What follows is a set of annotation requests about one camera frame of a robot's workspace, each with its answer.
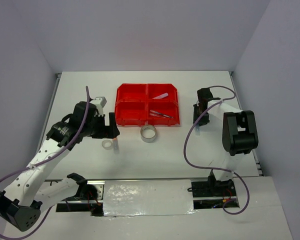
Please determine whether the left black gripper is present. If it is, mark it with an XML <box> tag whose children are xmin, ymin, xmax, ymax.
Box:
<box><xmin>82</xmin><ymin>112</ymin><xmax>120</xmax><ymax>139</ymax></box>

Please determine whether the small clear tape roll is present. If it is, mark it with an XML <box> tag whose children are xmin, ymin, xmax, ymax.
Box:
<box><xmin>101</xmin><ymin>139</ymin><xmax>113</xmax><ymax>150</ymax></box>

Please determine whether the orange cap highlighter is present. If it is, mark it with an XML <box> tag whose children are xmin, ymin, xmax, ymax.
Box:
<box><xmin>112</xmin><ymin>137</ymin><xmax>119</xmax><ymax>153</ymax></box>

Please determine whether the blue highlighter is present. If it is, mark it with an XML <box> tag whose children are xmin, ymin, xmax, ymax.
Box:
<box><xmin>195</xmin><ymin>124</ymin><xmax>201</xmax><ymax>136</ymax></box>

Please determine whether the blue pen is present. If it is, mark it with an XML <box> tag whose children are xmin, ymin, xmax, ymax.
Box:
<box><xmin>149</xmin><ymin>112</ymin><xmax>173</xmax><ymax>119</ymax></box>

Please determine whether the pink highlighter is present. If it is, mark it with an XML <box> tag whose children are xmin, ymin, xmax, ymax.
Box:
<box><xmin>152</xmin><ymin>92</ymin><xmax>169</xmax><ymax>100</ymax></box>

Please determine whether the large grey tape roll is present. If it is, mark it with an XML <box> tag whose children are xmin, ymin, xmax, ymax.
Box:
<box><xmin>140</xmin><ymin>125</ymin><xmax>157</xmax><ymax>143</ymax></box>

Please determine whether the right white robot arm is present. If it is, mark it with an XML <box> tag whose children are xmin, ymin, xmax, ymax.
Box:
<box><xmin>193</xmin><ymin>87</ymin><xmax>259</xmax><ymax>196</ymax></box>

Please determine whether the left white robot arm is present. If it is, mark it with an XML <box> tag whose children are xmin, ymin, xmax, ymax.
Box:
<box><xmin>0</xmin><ymin>97</ymin><xmax>120</xmax><ymax>232</ymax></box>

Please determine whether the red four-compartment bin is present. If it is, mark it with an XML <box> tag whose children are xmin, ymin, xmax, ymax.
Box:
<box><xmin>114</xmin><ymin>83</ymin><xmax>180</xmax><ymax>127</ymax></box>

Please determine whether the silver foil cover plate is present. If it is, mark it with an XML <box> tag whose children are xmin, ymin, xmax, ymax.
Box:
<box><xmin>103</xmin><ymin>179</ymin><xmax>195</xmax><ymax>217</ymax></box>

